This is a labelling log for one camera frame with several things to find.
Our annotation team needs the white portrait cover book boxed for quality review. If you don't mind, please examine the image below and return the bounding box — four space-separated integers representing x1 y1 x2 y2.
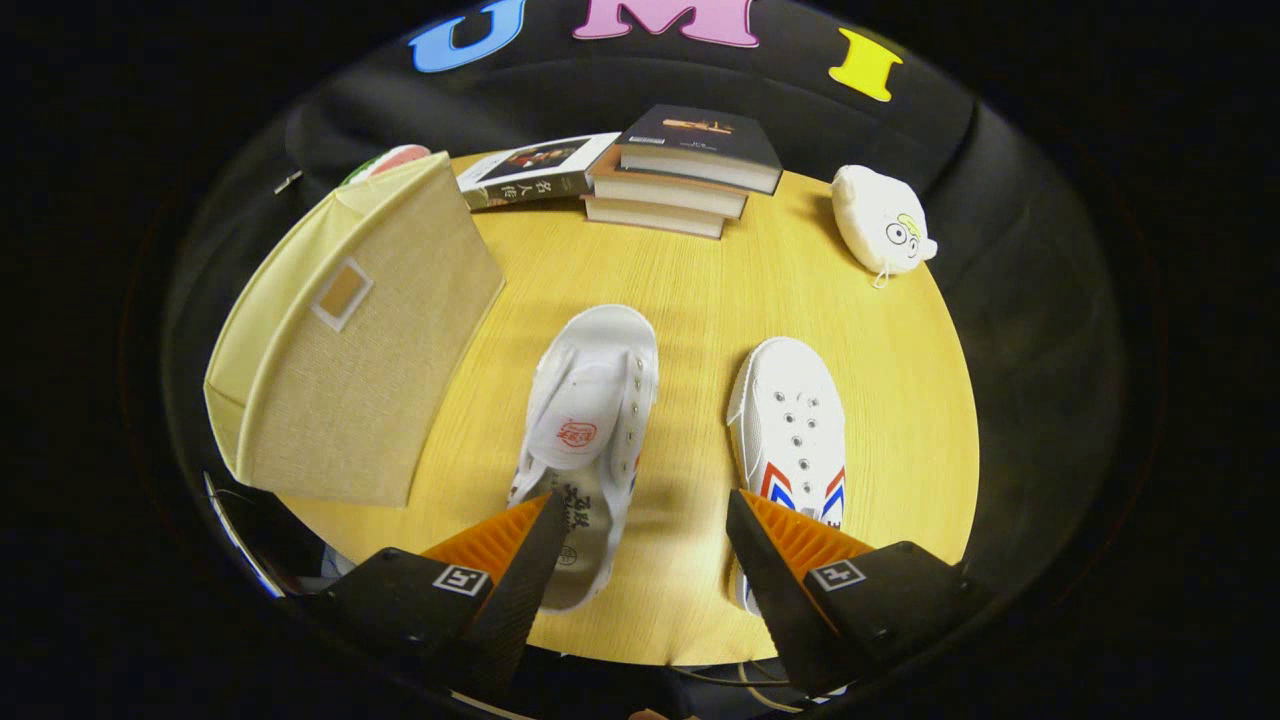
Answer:
457 132 621 211

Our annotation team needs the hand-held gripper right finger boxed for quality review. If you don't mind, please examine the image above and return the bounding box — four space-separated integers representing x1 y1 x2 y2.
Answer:
726 488 993 697

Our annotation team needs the beige fabric storage box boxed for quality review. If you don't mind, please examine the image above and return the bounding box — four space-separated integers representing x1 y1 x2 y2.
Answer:
203 152 506 508

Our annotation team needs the watermelon slice plush toy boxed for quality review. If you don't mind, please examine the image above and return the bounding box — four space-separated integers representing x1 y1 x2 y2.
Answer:
340 144 433 187

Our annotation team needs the white plush toy with face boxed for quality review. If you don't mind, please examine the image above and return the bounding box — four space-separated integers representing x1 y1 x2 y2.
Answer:
831 164 939 289

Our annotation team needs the black cover book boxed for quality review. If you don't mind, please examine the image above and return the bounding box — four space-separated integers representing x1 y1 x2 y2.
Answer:
615 104 784 196

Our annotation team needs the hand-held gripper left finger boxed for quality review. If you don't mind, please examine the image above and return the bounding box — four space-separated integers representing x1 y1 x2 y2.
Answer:
310 490 571 701

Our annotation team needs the white canvas shoe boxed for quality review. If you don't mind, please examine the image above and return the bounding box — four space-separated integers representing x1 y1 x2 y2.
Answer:
727 336 847 613
507 304 660 613

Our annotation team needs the brown cover book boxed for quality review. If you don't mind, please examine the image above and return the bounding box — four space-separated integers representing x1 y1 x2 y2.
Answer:
587 148 749 219

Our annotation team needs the thin brown book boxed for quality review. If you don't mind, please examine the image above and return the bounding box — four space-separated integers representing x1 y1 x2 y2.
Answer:
582 195 727 240

